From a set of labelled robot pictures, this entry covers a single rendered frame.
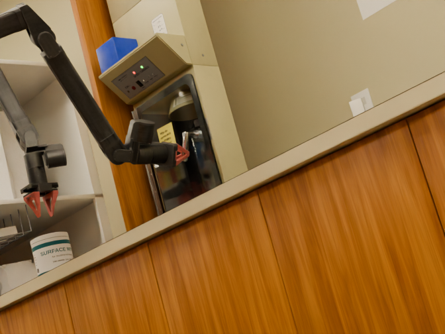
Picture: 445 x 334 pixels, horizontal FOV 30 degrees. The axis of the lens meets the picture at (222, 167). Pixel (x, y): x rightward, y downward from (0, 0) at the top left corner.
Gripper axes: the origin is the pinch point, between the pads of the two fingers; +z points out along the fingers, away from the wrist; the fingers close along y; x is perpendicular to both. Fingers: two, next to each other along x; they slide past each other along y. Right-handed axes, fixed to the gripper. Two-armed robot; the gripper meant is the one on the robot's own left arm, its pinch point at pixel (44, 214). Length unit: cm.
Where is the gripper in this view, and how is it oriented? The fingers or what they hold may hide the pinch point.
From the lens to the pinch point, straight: 262.6
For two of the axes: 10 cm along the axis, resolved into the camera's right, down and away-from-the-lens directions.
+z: 2.5, 9.4, -2.2
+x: -6.5, 3.4, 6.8
